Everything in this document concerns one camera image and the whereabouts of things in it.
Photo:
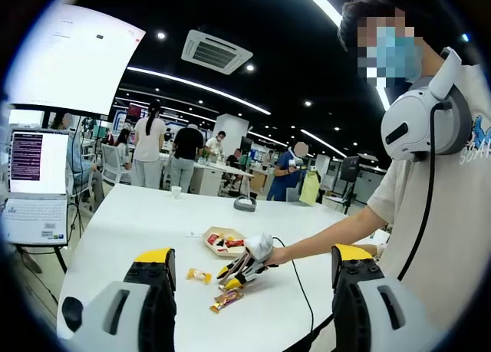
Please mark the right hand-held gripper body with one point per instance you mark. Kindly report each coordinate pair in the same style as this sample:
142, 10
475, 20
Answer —
260, 246

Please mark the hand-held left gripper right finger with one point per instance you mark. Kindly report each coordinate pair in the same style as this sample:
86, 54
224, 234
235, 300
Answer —
356, 310

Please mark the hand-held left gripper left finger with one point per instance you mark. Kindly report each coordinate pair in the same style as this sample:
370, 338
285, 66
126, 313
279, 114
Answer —
149, 310

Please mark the pink food tongs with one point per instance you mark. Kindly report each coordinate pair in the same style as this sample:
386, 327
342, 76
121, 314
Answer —
239, 267

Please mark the beige hexagonal container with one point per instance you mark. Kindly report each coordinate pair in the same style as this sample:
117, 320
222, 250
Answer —
222, 253

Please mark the dark red food bar packet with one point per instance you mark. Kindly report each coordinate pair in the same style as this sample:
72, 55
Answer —
236, 244

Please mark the person's right hand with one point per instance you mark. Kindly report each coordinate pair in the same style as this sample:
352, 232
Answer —
280, 257

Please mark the yellow cloth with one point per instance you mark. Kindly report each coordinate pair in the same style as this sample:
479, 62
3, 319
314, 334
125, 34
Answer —
310, 189

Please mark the white office desk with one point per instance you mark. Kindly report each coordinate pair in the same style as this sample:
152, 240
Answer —
215, 175

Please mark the white paper cup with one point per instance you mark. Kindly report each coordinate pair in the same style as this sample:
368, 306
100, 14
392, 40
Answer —
175, 193

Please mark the black laptop stand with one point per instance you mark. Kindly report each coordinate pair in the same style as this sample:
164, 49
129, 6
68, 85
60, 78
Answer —
60, 258

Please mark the operator in white shirt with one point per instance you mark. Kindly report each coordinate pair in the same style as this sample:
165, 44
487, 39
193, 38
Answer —
441, 233

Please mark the black screen on tripod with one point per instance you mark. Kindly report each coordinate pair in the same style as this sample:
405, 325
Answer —
350, 168

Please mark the white laptop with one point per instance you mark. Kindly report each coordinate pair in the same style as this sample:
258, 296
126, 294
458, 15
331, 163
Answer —
38, 214

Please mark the white office chair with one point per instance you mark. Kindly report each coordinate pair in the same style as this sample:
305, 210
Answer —
111, 164

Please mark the white worn headset device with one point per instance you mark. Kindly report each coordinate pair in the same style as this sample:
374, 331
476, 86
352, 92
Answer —
406, 125

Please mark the ceiling air conditioner vent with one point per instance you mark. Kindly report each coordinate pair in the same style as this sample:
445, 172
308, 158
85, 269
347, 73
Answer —
216, 52

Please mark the person's head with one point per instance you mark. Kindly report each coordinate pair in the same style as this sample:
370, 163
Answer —
353, 14

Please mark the large display screen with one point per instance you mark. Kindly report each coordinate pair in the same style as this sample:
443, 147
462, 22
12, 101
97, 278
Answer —
76, 60

